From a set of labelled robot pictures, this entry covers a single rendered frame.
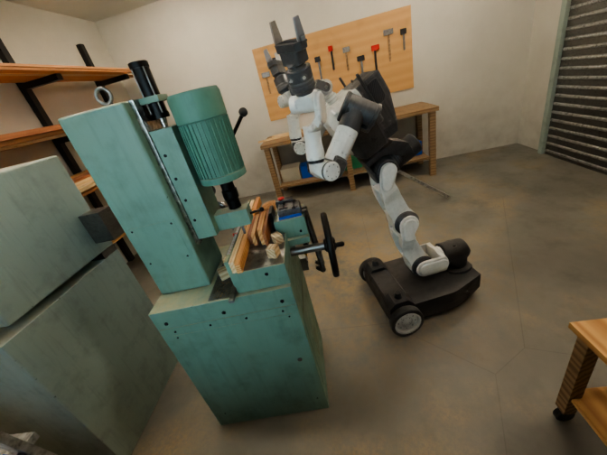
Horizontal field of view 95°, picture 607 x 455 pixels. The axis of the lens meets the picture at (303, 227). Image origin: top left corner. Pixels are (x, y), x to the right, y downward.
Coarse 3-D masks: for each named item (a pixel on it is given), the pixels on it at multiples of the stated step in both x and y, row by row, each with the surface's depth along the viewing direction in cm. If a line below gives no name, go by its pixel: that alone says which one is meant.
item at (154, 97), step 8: (128, 64) 86; (136, 64) 86; (144, 64) 87; (136, 72) 87; (144, 72) 88; (136, 80) 89; (144, 80) 89; (152, 80) 90; (144, 88) 90; (152, 88) 90; (144, 96) 91; (152, 96) 89; (160, 96) 91; (144, 104) 90; (152, 104) 92; (160, 104) 93; (152, 112) 93; (160, 112) 93; (168, 112) 95
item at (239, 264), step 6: (258, 198) 156; (258, 204) 151; (252, 210) 141; (246, 228) 124; (246, 234) 119; (246, 240) 114; (240, 246) 110; (246, 246) 112; (240, 252) 106; (246, 252) 110; (240, 258) 102; (246, 258) 108; (234, 264) 100; (240, 264) 101; (240, 270) 100
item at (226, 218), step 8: (224, 208) 115; (240, 208) 111; (248, 208) 113; (216, 216) 110; (224, 216) 110; (232, 216) 110; (240, 216) 110; (248, 216) 111; (224, 224) 112; (232, 224) 112; (240, 224) 112; (248, 224) 112
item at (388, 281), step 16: (448, 240) 180; (448, 256) 173; (464, 256) 175; (368, 272) 196; (384, 272) 192; (400, 272) 191; (448, 272) 179; (464, 272) 176; (384, 288) 178; (400, 288) 175; (416, 288) 175; (432, 288) 172; (448, 288) 169; (464, 288) 169; (384, 304) 173; (400, 304) 162; (416, 304) 165; (432, 304) 167; (448, 304) 169
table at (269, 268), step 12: (288, 240) 120; (300, 240) 120; (252, 252) 112; (264, 252) 110; (288, 252) 116; (252, 264) 105; (264, 264) 103; (276, 264) 101; (240, 276) 102; (252, 276) 103; (264, 276) 103; (276, 276) 103
